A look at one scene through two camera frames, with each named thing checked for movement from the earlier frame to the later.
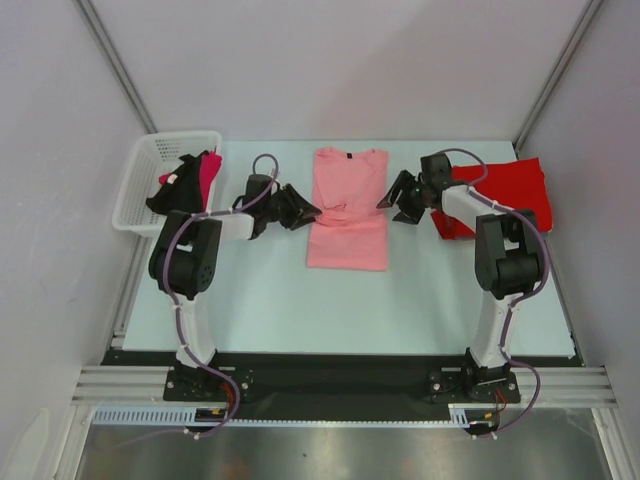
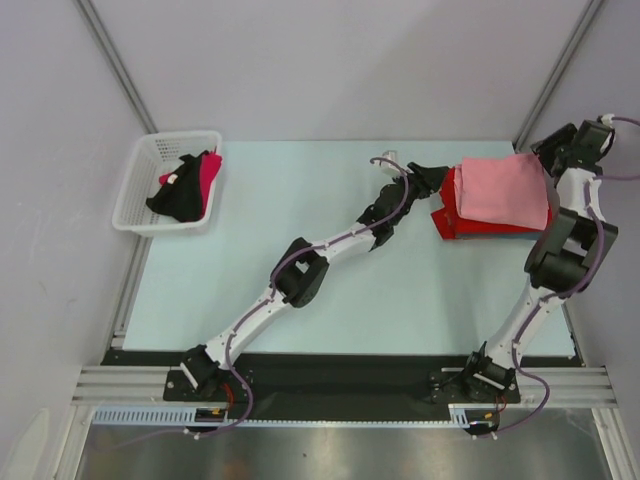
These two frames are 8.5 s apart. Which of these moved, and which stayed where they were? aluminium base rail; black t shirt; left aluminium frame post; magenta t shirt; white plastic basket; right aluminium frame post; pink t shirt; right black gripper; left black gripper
Moved: left black gripper; right black gripper; pink t shirt
Stayed: left aluminium frame post; white plastic basket; black t shirt; magenta t shirt; aluminium base rail; right aluminium frame post
